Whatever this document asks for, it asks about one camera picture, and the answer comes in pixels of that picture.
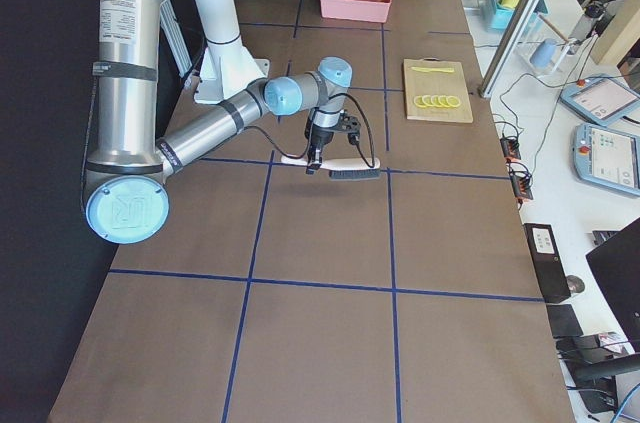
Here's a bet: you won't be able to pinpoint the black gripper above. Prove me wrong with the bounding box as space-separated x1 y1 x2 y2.
304 110 340 175

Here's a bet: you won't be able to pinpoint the white hand brush black bristles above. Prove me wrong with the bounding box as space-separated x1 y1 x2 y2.
280 156 381 181

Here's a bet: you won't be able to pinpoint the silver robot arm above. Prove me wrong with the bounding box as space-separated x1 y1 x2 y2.
82 0 352 244

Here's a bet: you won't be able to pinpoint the wooden cutting board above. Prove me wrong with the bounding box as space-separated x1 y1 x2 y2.
403 59 474 124

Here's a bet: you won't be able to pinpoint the orange black connector block far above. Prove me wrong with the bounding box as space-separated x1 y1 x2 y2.
500 136 521 162

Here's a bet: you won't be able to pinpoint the orange black connector block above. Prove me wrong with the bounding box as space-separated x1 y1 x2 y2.
508 166 533 203
500 136 521 162

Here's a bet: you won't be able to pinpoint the orange black connector block near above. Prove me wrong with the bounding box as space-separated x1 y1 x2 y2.
508 166 533 203

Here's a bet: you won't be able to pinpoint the blue plastic cup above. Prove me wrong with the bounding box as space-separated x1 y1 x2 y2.
529 38 556 69

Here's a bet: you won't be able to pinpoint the teal tray with blocks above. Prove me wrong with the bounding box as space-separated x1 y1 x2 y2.
480 0 550 32

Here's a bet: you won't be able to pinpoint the yellow cup in tray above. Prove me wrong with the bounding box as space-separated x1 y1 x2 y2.
498 0 520 11

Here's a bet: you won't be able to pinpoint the clear rack with wooden dowel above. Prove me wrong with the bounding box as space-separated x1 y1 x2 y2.
516 13 576 77

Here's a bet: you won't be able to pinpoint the black rectangular box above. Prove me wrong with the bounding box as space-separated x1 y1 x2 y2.
523 223 570 304

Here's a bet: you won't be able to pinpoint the near blue teach pendant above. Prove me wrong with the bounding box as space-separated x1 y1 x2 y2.
572 123 639 197

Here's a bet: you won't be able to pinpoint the blue teach pendant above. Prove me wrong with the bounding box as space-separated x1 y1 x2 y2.
572 123 639 197
560 75 639 127

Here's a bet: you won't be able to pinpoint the far blue teach pendant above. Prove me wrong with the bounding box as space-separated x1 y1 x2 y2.
560 75 639 127

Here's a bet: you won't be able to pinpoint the black monitor corner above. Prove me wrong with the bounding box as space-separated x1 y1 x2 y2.
586 219 640 339

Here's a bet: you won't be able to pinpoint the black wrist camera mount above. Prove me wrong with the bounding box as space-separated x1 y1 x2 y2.
334 111 361 146

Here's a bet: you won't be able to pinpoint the white central mounting post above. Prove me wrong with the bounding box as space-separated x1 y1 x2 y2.
195 0 269 104

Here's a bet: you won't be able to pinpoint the aluminium frame post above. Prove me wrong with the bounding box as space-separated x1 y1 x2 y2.
479 0 539 98

